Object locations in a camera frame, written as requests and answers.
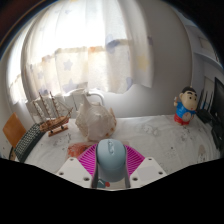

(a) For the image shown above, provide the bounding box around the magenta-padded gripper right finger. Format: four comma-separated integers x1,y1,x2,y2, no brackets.
124,144,168,190

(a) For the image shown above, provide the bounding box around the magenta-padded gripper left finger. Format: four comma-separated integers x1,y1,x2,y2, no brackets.
55,143,100,190

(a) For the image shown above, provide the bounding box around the light blue computer mouse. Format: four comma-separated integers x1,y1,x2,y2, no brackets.
95,138,128,183

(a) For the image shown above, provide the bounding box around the red cartoon print mouse pad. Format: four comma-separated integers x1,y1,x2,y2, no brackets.
67,141,112,190

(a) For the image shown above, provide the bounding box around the white printed tablecloth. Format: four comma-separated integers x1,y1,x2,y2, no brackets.
24,114,214,176

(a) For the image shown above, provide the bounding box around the large white conch shell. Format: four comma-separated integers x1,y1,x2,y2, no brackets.
75,91,118,143

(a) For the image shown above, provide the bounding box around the wooden model sailing ship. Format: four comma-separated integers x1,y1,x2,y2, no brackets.
33,91,74,138

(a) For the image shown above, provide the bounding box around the white radiator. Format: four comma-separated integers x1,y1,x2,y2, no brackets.
25,88,104,124

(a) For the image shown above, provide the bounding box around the black computer keyboard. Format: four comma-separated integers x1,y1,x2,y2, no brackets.
13,123,46,163

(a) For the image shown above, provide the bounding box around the cartoon boy figurine clock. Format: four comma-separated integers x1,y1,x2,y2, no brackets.
173,85,198,126

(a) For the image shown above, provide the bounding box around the orange chair back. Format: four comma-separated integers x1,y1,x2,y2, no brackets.
2,112,27,148

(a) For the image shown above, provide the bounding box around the white star print curtain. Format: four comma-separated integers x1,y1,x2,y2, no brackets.
21,0,154,98

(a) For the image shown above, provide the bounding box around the white wall shelf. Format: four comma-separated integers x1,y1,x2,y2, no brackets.
193,33,222,68

